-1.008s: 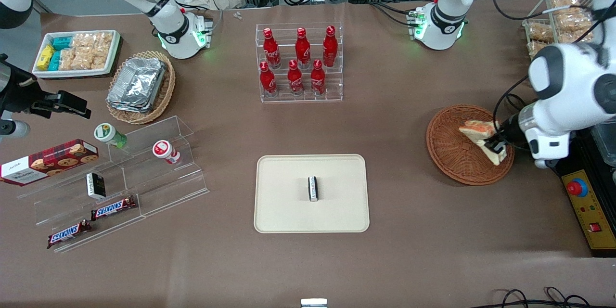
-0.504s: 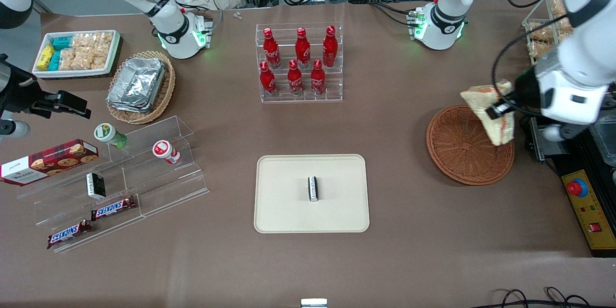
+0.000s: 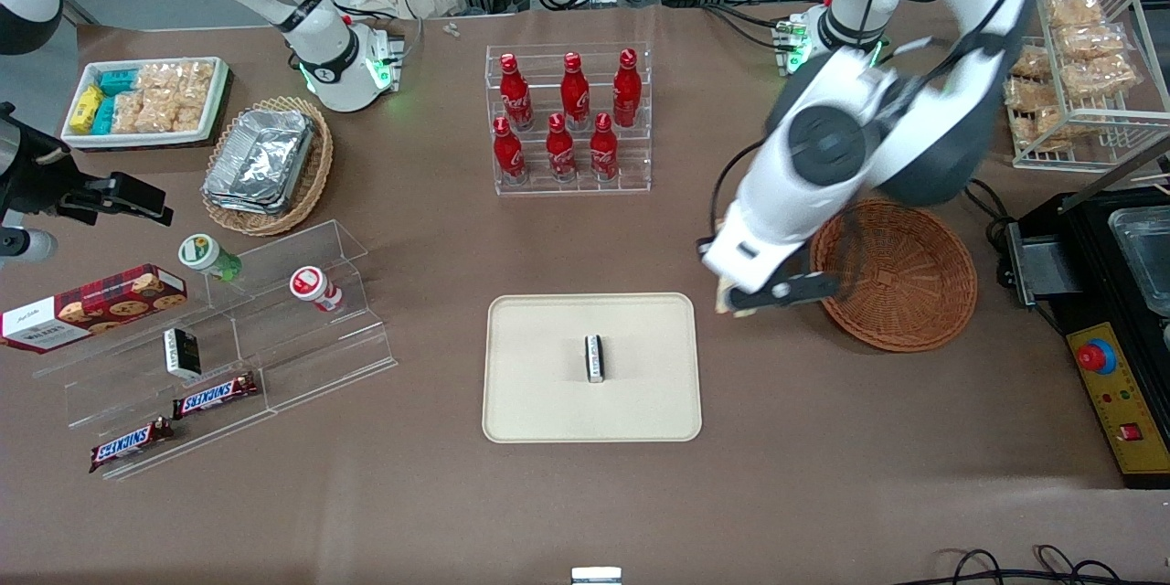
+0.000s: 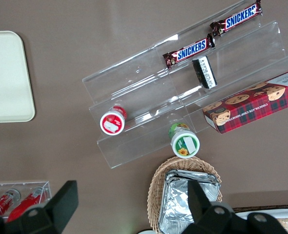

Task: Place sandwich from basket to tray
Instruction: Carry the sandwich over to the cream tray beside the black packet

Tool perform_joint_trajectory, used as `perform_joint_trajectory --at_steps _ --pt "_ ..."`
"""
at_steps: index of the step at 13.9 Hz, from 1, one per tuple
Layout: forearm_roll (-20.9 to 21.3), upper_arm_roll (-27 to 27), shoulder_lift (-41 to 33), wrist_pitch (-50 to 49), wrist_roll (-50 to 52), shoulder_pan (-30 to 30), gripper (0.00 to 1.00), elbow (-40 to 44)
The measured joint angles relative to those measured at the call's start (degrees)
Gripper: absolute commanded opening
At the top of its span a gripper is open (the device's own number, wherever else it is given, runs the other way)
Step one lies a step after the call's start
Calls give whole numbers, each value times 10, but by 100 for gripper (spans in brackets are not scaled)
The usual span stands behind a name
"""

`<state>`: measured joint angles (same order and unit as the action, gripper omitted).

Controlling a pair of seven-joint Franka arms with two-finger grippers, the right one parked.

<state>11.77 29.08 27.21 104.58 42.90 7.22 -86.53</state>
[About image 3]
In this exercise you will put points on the steel pan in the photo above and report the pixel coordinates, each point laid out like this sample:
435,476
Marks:
1143,256

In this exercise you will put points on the green lid small bottle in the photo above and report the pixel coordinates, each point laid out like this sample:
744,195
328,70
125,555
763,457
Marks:
206,256

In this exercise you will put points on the snickers bar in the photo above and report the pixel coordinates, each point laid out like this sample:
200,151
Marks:
131,444
215,395

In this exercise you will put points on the small black white box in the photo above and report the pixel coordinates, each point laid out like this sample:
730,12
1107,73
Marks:
595,358

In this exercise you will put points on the teal snack packet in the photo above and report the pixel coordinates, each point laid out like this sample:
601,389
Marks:
103,116
117,82

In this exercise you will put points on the stack of foil trays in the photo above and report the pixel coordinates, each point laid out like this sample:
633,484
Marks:
260,160

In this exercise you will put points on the black machine with yellow panel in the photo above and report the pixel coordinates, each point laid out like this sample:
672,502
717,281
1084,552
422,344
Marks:
1124,466

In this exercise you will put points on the white rectangular snack tray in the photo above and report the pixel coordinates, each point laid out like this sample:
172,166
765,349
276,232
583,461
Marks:
218,105

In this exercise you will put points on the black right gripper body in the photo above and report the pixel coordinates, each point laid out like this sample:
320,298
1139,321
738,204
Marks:
38,172

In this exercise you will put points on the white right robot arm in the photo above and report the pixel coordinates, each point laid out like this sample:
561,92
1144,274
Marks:
320,64

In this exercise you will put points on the clear acrylic bottle rack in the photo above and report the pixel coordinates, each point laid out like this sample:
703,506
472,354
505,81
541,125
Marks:
631,169

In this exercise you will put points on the red emergency stop button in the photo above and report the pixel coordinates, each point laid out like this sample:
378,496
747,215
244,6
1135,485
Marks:
1096,356

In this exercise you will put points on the round brown wicker basket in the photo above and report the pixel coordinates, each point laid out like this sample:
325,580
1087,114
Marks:
905,292

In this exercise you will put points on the clear acrylic stepped shelf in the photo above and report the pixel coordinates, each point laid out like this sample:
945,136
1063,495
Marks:
311,356

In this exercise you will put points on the red cookie box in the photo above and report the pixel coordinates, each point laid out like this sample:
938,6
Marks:
91,306

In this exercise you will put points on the clear rice cracker bag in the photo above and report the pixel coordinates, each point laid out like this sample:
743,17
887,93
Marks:
128,112
174,112
178,78
1031,62
1074,9
1101,78
1092,41
1033,110

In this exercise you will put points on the yellow snack packet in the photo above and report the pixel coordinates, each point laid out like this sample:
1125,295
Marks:
86,108

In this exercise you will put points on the red rocker switch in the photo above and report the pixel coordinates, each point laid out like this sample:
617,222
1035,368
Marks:
1132,431

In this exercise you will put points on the small black carton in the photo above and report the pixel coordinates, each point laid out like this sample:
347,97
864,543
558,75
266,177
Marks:
182,353

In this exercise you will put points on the triangular sandwich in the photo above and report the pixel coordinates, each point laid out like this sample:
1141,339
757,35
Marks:
742,311

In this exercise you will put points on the oval wicker basket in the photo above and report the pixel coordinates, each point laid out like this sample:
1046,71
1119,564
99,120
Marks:
315,178

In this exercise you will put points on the small white black device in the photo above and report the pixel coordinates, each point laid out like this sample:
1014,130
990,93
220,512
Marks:
596,576

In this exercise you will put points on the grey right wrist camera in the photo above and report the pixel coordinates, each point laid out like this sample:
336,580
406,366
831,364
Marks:
27,245

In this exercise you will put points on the red lid small bottle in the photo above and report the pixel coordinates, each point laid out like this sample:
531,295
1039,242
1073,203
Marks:
313,286

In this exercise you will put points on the red cola bottle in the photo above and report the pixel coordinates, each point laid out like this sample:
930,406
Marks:
575,96
604,152
509,155
515,96
561,154
627,91

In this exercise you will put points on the beige rectangular tray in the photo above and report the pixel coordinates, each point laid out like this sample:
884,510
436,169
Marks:
548,402

